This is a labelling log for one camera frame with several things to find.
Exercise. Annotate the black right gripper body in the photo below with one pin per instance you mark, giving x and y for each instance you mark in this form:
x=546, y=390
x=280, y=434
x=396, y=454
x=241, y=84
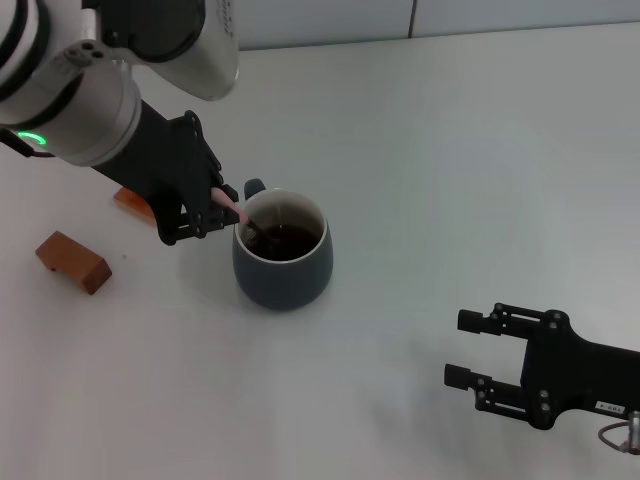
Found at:
x=570, y=370

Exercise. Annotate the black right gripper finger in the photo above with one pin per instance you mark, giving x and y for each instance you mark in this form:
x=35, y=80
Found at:
x=472, y=321
x=457, y=375

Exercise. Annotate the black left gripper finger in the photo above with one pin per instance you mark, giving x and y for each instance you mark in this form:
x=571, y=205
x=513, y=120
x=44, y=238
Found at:
x=210, y=220
x=230, y=192

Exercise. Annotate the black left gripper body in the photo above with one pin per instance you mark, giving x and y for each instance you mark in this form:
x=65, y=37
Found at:
x=165, y=165

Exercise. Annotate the grey ceramic cup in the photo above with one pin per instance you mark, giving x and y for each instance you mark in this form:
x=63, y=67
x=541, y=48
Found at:
x=280, y=285

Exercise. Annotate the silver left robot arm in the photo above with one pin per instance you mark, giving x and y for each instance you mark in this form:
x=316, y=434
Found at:
x=90, y=115

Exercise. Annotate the flat orange wooden rest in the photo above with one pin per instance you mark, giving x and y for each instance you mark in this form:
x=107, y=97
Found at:
x=132, y=202

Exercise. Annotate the dark coffee liquid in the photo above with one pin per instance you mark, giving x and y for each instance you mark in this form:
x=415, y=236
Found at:
x=295, y=245

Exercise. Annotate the brown arched wooden block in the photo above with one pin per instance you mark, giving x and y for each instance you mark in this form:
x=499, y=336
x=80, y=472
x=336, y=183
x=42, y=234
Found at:
x=75, y=260

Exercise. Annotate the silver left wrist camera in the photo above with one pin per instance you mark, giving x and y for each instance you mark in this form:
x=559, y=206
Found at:
x=82, y=52

